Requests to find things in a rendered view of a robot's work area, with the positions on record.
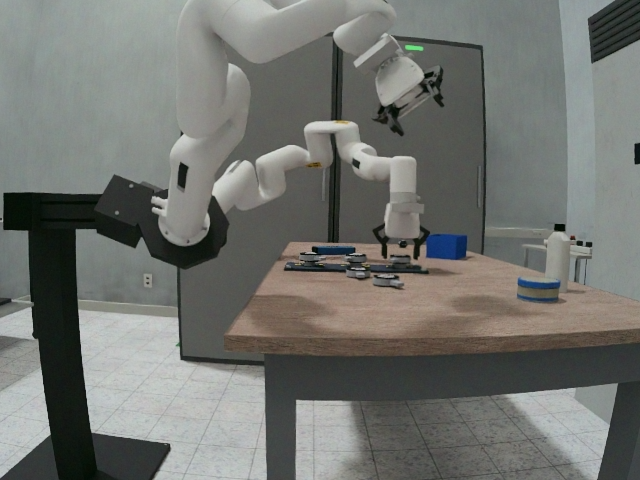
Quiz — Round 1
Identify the white plastic bottle with black cap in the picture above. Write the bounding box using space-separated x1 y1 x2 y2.
545 224 571 293

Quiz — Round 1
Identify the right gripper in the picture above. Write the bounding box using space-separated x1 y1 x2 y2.
370 57 444 136

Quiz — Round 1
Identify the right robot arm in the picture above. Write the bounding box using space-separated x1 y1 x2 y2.
151 0 414 246

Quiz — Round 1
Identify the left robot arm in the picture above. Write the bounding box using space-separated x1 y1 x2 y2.
212 121 424 214

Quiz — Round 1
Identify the blue box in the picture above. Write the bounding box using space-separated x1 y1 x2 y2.
426 234 467 260

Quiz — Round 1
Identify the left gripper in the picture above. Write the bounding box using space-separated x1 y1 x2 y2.
372 202 430 260

